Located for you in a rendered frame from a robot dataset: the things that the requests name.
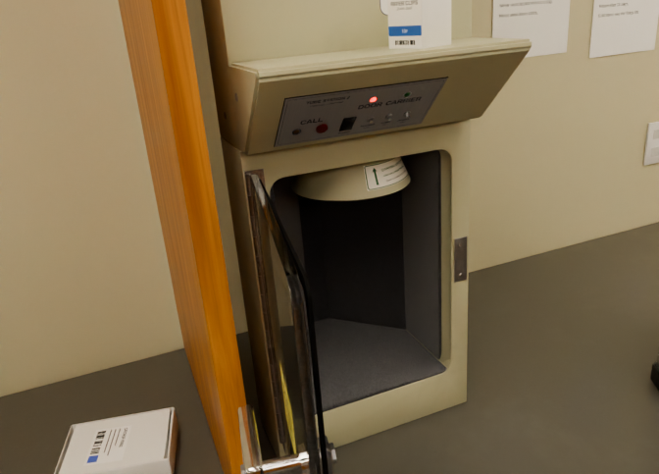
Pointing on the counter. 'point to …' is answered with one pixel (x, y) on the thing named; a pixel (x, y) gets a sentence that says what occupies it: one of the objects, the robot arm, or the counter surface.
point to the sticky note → (288, 412)
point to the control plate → (314, 115)
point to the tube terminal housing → (330, 5)
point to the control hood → (257, 97)
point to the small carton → (419, 18)
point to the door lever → (252, 463)
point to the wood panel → (185, 198)
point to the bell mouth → (353, 181)
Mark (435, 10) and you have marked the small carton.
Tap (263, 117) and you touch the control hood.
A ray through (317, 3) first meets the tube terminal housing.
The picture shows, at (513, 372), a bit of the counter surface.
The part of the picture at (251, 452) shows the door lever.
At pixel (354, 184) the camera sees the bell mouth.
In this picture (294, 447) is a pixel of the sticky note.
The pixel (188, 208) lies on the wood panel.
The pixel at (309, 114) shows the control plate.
